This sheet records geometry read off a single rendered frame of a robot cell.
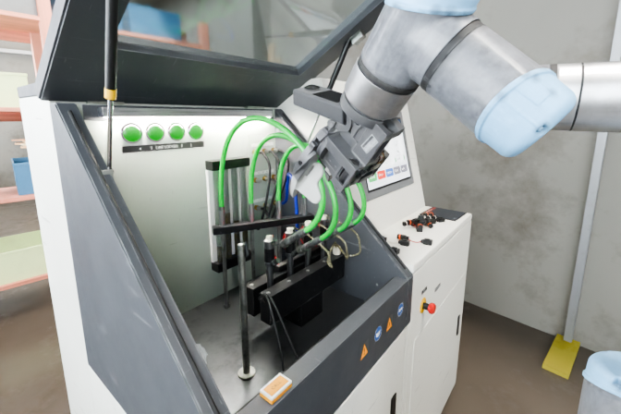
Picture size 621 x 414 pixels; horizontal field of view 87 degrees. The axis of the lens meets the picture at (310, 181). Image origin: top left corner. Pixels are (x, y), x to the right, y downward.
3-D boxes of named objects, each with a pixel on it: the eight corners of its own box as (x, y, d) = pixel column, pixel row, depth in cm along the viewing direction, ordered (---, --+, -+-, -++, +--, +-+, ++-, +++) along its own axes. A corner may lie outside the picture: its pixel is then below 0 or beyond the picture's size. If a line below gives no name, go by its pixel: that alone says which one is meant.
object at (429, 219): (426, 236, 124) (427, 222, 123) (399, 230, 130) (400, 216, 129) (445, 221, 141) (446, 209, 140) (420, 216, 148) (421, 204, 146)
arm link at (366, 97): (344, 55, 36) (390, 47, 41) (329, 88, 40) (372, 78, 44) (388, 101, 34) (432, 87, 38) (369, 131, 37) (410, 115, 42)
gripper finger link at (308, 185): (297, 222, 51) (331, 184, 46) (276, 193, 53) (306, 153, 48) (310, 217, 53) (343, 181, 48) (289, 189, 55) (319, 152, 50)
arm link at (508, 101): (573, 100, 33) (487, 35, 36) (596, 93, 24) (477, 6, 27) (508, 156, 37) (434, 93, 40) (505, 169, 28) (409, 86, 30)
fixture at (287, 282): (271, 350, 84) (270, 297, 81) (245, 334, 90) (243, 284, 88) (344, 296, 110) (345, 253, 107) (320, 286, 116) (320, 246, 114)
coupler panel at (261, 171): (256, 224, 116) (253, 135, 110) (249, 222, 118) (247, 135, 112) (282, 215, 126) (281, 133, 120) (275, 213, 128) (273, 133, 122)
